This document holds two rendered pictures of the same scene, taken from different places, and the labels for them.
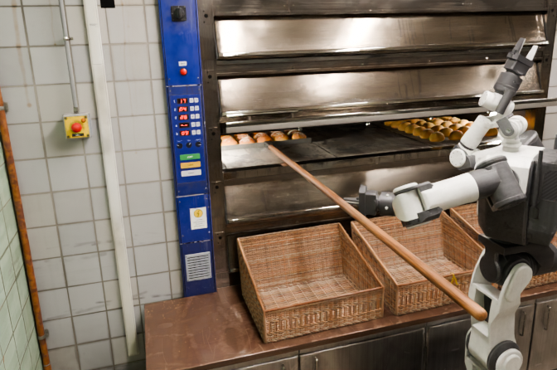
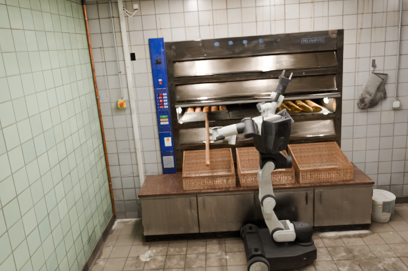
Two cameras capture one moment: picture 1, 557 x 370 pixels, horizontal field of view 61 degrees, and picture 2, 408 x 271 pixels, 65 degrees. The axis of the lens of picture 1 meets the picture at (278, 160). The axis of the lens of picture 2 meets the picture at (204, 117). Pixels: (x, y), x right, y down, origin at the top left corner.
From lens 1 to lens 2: 168 cm
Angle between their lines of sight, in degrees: 17
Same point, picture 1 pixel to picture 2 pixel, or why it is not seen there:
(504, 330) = (267, 189)
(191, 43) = (163, 72)
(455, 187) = (228, 128)
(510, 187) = (247, 129)
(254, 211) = (191, 140)
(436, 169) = not seen: hidden behind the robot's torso
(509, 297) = (263, 174)
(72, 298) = (121, 169)
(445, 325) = not seen: hidden behind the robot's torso
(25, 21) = (105, 67)
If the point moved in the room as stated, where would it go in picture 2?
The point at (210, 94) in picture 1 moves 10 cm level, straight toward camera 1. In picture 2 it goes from (172, 92) to (169, 93)
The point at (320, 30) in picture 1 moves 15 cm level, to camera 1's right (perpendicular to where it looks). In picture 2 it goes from (217, 64) to (231, 64)
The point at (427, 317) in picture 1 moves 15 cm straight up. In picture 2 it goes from (254, 188) to (254, 174)
